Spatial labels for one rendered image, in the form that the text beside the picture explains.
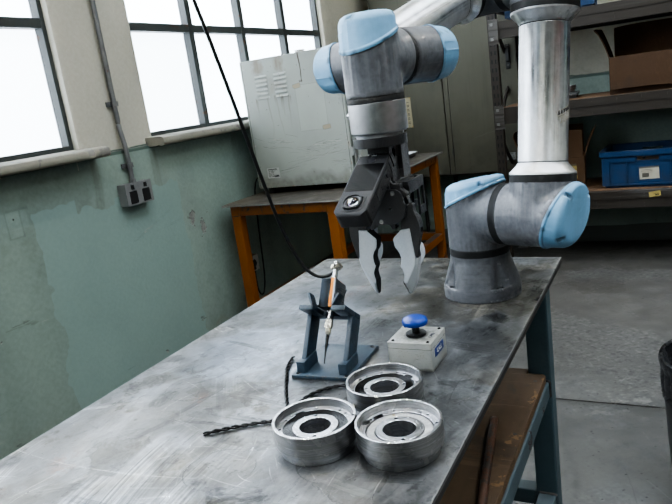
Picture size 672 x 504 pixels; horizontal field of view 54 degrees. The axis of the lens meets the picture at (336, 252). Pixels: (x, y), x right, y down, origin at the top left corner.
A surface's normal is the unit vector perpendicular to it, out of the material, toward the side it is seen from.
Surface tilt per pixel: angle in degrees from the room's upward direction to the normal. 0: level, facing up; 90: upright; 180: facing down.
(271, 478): 0
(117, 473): 0
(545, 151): 82
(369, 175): 31
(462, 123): 90
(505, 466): 0
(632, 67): 82
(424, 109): 90
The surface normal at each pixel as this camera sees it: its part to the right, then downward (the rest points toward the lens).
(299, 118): -0.44, 0.27
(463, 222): -0.69, 0.26
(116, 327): 0.89, -0.01
